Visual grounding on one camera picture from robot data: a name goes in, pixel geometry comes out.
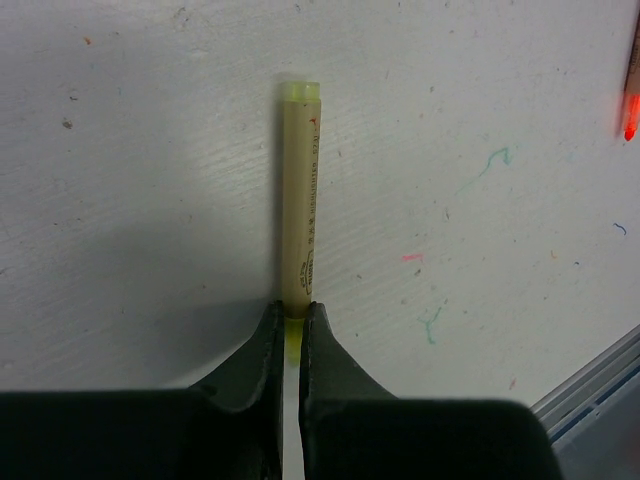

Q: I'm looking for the yellow highlighter pen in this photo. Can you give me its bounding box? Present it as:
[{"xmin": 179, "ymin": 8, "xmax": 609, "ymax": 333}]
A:
[{"xmin": 280, "ymin": 80, "xmax": 321, "ymax": 366}]

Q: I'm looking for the orange highlighter pen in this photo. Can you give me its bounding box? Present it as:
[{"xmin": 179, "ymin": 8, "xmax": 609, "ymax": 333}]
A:
[{"xmin": 622, "ymin": 22, "xmax": 640, "ymax": 142}]

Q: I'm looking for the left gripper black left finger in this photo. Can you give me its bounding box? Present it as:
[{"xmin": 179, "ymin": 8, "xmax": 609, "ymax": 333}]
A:
[{"xmin": 1, "ymin": 302, "xmax": 284, "ymax": 479}]

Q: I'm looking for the aluminium front rail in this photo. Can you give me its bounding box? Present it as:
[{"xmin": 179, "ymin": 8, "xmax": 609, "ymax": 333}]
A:
[{"xmin": 529, "ymin": 324, "xmax": 640, "ymax": 480}]

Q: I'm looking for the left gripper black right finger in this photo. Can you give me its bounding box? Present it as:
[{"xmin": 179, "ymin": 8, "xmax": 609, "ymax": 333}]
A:
[{"xmin": 298, "ymin": 303, "xmax": 555, "ymax": 479}]

